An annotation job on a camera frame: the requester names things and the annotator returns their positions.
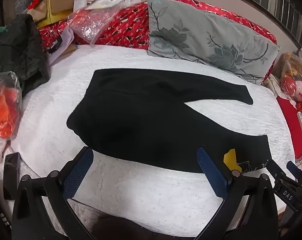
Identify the red sheet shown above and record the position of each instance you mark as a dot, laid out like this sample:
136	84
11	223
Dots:
296	135

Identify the red patterned quilt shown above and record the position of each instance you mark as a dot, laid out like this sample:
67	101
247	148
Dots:
126	32

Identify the black pants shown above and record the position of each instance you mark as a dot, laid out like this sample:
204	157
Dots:
151	120

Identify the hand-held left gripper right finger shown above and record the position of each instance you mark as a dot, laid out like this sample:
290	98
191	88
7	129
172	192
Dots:
212	172

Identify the black phone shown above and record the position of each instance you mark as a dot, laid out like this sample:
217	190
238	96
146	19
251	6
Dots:
12	175

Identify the clear plastic bag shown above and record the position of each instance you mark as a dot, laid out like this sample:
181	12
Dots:
96	22

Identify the white textured blanket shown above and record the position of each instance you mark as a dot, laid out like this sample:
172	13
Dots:
146	195

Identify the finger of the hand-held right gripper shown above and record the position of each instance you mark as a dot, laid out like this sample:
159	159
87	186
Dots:
274	170
294	170

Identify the cardboard box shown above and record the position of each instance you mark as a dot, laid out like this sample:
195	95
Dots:
53	8

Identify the grey floral pillow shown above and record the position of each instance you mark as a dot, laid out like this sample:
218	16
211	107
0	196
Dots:
203	35

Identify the orange item in plastic bag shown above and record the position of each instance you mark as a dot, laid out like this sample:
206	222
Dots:
6	107

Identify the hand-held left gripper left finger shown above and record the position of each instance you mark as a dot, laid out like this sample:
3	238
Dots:
78	172

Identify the stuffed toys in plastic bag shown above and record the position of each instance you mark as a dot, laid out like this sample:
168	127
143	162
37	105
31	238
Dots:
294	80

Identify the dark green cloth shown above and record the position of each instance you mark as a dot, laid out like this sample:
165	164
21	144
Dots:
18	47

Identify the white plastic bag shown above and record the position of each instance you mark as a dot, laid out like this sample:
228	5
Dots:
111	3

